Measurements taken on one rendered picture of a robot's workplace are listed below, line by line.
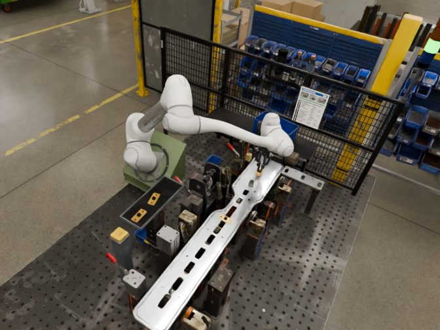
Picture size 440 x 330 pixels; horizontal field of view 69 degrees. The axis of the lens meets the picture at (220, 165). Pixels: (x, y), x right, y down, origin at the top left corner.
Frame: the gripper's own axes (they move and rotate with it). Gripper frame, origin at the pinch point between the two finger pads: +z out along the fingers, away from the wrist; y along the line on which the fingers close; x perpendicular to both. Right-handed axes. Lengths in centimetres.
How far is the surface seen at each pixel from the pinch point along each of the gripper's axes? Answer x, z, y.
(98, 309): -116, 38, -36
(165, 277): -95, 7, -7
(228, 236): -56, 7, 7
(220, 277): -82, 4, 17
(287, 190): -7.5, 2.3, 22.7
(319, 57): 186, -10, -19
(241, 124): 42, 4, -35
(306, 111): 54, -20, 8
